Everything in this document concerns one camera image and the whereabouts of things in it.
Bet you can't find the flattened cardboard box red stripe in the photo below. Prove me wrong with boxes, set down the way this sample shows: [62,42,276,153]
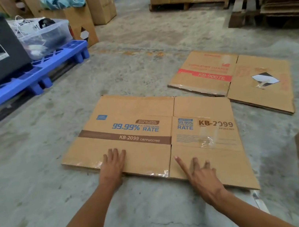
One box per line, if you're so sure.
[163,37,298,132]

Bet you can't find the wooden pallet under cardboard sheets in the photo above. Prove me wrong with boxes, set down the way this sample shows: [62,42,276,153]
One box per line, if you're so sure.
[225,0,299,38]

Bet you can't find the cardboard box with diamond mark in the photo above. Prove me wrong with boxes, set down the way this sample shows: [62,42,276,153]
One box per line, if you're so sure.
[40,0,100,54]

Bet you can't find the cardboard box brown stripe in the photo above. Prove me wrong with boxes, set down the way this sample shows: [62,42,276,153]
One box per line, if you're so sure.
[53,75,261,217]

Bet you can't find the tall plain cardboard box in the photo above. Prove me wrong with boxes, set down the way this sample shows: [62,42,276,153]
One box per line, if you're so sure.
[83,0,118,27]

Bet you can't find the blue plastic pallet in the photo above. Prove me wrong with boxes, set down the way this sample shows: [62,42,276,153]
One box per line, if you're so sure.
[0,38,99,134]

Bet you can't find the person's left hand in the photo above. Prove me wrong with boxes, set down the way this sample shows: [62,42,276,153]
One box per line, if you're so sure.
[95,147,132,192]

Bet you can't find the person's left forearm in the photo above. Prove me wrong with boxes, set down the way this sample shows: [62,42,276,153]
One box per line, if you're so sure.
[32,180,122,227]

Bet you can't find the clear plastic storage bin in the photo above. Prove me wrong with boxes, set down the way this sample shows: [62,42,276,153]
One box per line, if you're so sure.
[7,12,75,64]

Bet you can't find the white sheet under cardboard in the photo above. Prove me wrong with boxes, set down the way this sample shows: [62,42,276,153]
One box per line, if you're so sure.
[248,188,270,216]

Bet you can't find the black object in clear bin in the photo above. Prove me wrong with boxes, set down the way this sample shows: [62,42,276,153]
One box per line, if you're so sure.
[37,16,56,30]

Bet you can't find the person's right forearm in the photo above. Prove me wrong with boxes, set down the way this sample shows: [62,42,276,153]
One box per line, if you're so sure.
[208,181,297,227]

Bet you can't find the person's right hand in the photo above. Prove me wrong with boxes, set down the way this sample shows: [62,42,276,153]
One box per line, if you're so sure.
[174,149,231,211]

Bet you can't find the wooden pallet under boxes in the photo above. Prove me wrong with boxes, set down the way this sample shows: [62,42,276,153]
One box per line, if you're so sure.
[148,0,233,20]

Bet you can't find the white cables bundle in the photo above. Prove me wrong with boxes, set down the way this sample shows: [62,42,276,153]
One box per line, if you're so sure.
[12,12,44,39]

